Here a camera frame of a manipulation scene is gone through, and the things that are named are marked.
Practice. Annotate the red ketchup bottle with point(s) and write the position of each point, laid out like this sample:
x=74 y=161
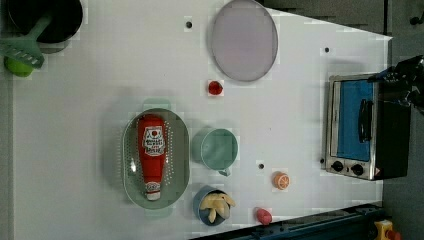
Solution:
x=152 y=152

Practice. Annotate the green oval strainer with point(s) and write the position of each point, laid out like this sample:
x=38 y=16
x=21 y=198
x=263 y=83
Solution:
x=176 y=172

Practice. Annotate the teal green mug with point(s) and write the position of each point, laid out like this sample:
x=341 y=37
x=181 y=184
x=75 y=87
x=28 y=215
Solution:
x=215 y=148

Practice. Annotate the red strawberry toy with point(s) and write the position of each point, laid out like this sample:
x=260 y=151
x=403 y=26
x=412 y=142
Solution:
x=215 y=88

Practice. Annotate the peeled banana toy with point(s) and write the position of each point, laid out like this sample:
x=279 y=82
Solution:
x=218 y=204

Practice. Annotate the grey round plate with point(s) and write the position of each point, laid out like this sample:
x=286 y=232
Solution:
x=244 y=41

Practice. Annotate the blue bowl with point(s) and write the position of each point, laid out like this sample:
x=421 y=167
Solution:
x=202 y=215

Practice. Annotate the orange slice toy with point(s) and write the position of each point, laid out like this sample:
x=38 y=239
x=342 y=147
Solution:
x=281 y=180

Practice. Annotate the pink strawberry toy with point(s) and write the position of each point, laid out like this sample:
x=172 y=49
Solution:
x=263 y=216

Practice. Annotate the green slotted spatula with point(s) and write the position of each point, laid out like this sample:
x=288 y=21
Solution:
x=25 y=48

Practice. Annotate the lime green utensil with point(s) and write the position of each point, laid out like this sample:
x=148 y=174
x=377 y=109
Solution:
x=17 y=68

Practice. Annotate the yellow red emergency button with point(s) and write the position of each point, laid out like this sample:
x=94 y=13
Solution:
x=385 y=231

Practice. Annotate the black cylindrical holder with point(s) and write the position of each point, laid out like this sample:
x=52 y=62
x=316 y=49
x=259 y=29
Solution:
x=66 y=19

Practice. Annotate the blue metal frame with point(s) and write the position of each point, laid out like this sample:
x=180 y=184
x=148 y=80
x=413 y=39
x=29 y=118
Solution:
x=353 y=223

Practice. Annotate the black camera tripod mount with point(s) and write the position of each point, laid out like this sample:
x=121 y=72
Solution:
x=402 y=84

